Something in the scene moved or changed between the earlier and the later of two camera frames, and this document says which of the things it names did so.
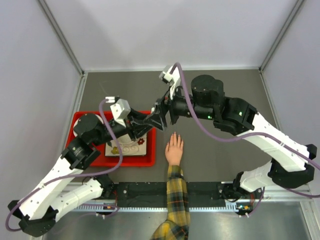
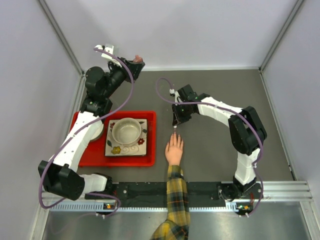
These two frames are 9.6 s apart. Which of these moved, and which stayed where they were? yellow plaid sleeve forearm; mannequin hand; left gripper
Moved: left gripper
Stayed: mannequin hand; yellow plaid sleeve forearm
